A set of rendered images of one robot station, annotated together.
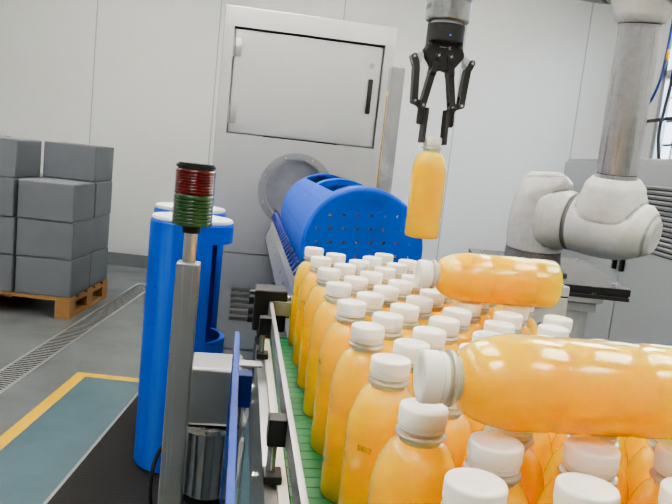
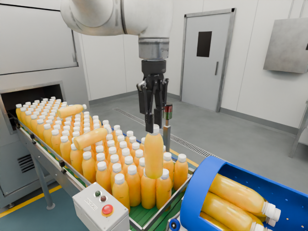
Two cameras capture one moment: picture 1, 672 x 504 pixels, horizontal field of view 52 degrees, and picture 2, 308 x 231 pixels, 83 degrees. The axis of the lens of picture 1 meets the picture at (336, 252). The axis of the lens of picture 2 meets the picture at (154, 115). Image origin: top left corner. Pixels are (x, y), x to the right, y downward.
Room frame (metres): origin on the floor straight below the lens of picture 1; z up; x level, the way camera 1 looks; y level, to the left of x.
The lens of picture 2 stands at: (1.84, -0.53, 1.63)
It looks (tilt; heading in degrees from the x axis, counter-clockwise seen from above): 23 degrees down; 138
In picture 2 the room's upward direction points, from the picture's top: straight up
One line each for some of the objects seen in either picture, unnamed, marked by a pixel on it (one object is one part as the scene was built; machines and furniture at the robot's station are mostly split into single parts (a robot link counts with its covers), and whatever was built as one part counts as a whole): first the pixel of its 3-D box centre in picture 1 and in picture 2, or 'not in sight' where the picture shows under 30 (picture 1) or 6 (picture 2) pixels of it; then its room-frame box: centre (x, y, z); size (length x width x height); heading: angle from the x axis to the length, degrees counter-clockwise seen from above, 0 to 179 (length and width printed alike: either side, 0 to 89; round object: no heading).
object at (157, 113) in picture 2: (423, 125); (157, 118); (1.43, -0.15, 1.38); 0.03 x 0.01 x 0.07; 8
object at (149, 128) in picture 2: (444, 127); (149, 122); (1.44, -0.19, 1.38); 0.03 x 0.01 x 0.07; 8
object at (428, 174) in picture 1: (426, 191); (153, 152); (1.44, -0.17, 1.24); 0.07 x 0.07 x 0.19
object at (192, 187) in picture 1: (195, 181); (167, 107); (1.11, 0.24, 1.23); 0.06 x 0.06 x 0.04
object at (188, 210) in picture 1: (192, 209); (167, 114); (1.11, 0.24, 1.18); 0.06 x 0.06 x 0.05
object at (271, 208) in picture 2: not in sight; (270, 210); (1.80, -0.02, 1.16); 0.04 x 0.02 x 0.04; 98
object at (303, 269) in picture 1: (309, 300); (180, 173); (1.40, 0.04, 0.99); 0.07 x 0.07 x 0.19
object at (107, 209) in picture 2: not in sight; (107, 209); (1.43, -0.37, 1.11); 0.04 x 0.04 x 0.01
